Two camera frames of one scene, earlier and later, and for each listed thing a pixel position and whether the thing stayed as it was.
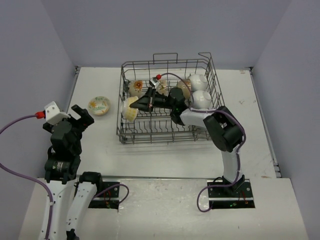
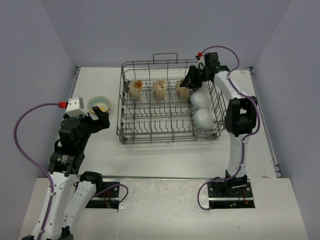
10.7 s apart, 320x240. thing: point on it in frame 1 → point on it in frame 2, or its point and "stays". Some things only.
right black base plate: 239,195 stays
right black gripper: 144,103 → 189,82
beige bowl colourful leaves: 186,92 stays
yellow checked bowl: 128,113 → 102,102
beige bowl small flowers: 162,87 stays
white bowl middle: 201,100 stays
